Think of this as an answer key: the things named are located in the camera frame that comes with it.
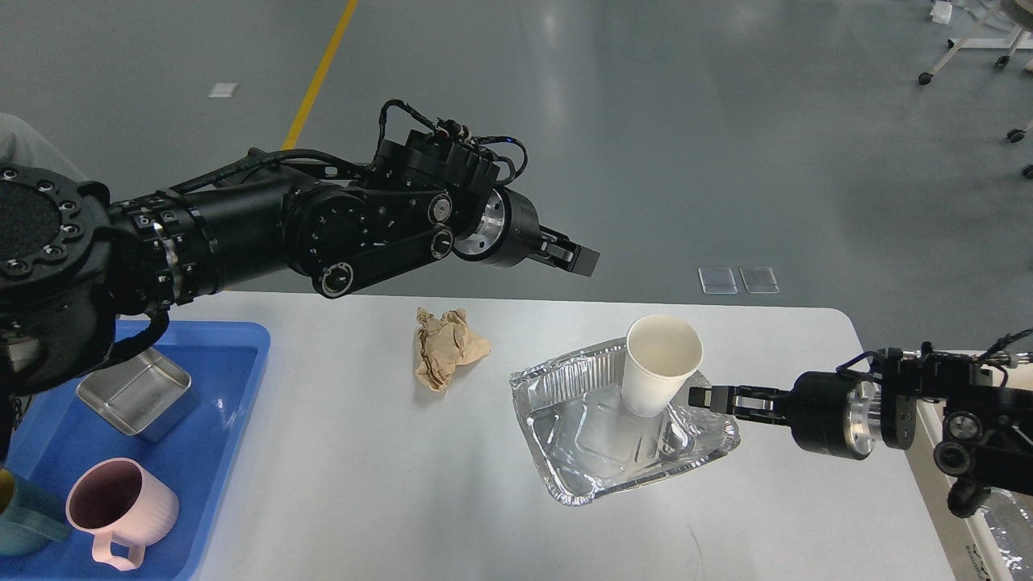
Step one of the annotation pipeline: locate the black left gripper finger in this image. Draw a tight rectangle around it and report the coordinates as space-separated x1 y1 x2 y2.
529 239 600 278
537 225 582 253

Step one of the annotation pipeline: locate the crumpled brown paper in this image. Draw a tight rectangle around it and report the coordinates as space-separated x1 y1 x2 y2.
414 307 493 393

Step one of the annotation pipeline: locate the blue plastic tray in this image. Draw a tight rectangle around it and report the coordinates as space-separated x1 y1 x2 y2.
1 322 270 580

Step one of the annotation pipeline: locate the aluminium foil tray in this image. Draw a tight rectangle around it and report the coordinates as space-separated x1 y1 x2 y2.
509 338 741 507

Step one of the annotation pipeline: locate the white bin right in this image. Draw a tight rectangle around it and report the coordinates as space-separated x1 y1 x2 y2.
891 350 1031 580

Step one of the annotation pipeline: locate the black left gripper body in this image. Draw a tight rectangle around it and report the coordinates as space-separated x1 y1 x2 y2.
453 187 549 268

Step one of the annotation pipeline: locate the white paper cup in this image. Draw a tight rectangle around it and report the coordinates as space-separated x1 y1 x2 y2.
621 314 705 418

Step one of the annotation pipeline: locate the teal mug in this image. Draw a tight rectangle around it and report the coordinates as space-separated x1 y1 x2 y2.
1 470 73 558

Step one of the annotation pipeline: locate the pink plastic mug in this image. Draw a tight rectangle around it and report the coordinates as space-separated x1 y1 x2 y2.
64 458 180 571

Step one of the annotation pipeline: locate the person in white clothes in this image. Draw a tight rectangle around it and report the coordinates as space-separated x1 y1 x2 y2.
1 112 88 182

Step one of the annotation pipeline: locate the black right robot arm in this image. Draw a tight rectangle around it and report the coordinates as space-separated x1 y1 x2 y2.
688 328 1032 518

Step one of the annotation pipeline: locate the white wheeled cart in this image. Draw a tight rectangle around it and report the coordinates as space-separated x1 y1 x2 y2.
916 1 1032 87

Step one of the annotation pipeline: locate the stainless steel rectangular tray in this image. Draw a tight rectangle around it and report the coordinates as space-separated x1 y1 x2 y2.
75 347 200 444

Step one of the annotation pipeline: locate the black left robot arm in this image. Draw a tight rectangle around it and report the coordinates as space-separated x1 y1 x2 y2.
1 99 599 452

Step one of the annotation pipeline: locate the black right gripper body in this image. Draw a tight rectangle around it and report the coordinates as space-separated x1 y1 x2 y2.
787 371 880 461

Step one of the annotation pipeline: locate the black wheeled chair base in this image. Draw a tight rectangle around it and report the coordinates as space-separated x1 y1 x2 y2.
1006 117 1033 179

